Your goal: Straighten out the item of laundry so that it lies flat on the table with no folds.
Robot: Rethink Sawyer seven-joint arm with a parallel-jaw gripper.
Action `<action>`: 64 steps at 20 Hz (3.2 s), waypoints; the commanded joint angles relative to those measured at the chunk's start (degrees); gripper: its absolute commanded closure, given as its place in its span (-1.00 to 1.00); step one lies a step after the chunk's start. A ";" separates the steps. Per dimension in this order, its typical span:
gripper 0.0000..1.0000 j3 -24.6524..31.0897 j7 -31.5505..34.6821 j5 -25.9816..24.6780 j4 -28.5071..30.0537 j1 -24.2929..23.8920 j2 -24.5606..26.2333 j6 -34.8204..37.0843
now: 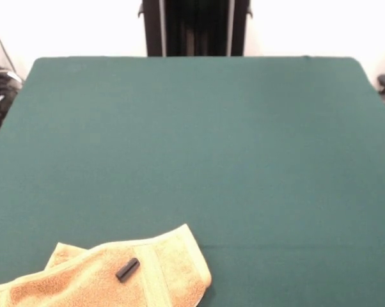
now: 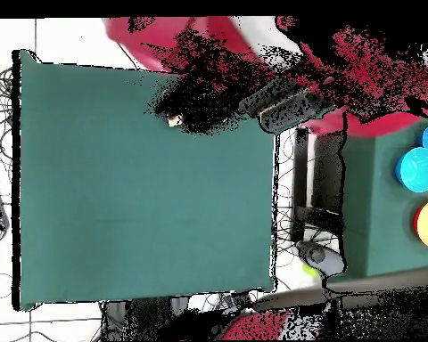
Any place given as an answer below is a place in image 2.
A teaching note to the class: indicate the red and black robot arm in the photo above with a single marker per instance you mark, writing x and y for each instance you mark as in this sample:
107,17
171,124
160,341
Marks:
157,39

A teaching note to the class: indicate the dark green fabric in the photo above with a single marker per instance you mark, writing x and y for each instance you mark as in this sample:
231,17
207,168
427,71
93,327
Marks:
371,206

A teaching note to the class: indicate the large cyan plastic bowl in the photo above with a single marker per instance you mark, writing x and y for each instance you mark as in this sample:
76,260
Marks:
417,170

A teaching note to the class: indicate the dark green table cloth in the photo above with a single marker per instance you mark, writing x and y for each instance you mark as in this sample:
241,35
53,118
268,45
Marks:
128,196

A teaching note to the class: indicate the grey chair base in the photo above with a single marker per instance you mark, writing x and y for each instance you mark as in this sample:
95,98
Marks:
319,255

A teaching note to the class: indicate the yellow-green ball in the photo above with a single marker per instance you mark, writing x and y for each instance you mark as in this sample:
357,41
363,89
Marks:
309,270

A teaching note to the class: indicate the black stand base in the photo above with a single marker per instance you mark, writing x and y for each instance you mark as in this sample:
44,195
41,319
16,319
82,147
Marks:
300,171

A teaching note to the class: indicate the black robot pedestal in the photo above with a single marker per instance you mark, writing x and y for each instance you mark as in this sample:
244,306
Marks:
142,317

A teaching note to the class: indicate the dark flat panel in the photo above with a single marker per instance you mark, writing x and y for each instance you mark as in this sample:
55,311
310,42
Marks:
328,171

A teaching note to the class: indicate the tan terry towel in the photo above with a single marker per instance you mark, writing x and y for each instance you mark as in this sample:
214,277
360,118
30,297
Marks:
174,120

